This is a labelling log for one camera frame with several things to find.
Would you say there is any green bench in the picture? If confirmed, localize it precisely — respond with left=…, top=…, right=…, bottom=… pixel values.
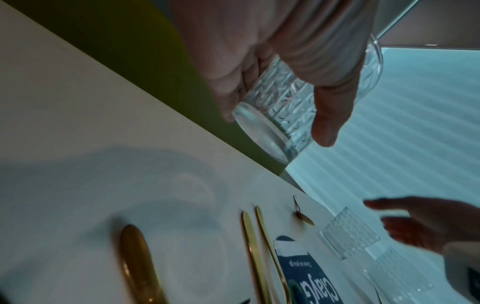
left=7, top=0, right=307, bottom=194

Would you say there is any white roller blind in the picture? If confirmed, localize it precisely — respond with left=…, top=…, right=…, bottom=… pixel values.
left=284, top=44, right=480, bottom=280

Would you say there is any gold fork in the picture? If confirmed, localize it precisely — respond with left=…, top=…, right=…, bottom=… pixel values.
left=255, top=205, right=297, bottom=304

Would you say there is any small gold spoon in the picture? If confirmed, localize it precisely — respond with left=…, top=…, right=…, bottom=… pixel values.
left=292, top=194, right=316, bottom=227

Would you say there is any person's left hand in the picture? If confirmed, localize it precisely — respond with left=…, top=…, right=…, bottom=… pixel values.
left=164, top=0, right=380, bottom=148

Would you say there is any gold knife setting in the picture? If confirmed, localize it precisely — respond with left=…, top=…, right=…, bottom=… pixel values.
left=241, top=210, right=273, bottom=304

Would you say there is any blue round sticker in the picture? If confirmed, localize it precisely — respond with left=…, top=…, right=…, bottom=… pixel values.
left=274, top=235, right=341, bottom=304

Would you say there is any clear drinking glass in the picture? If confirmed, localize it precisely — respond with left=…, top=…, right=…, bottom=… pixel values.
left=319, top=206, right=382, bottom=260
left=362, top=247, right=434, bottom=304
left=232, top=34, right=384, bottom=166

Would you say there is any person's right hand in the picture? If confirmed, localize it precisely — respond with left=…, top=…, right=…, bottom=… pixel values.
left=363, top=196, right=480, bottom=256

